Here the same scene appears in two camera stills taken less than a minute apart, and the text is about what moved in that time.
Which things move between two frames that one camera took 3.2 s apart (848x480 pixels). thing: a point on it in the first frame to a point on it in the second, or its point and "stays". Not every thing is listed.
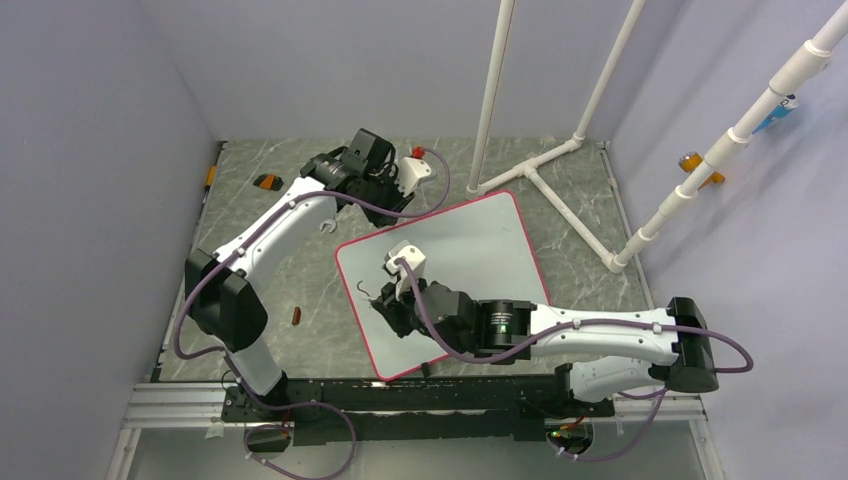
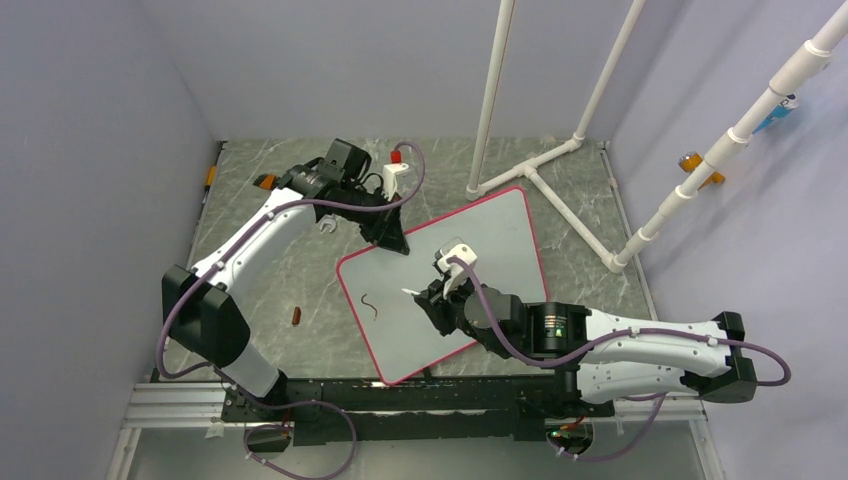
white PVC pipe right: (804, 65) stays
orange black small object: (269, 181) stays
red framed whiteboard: (483, 246) stays
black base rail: (417, 410) stays
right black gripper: (393, 309) to (438, 307)
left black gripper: (399, 202) to (387, 231)
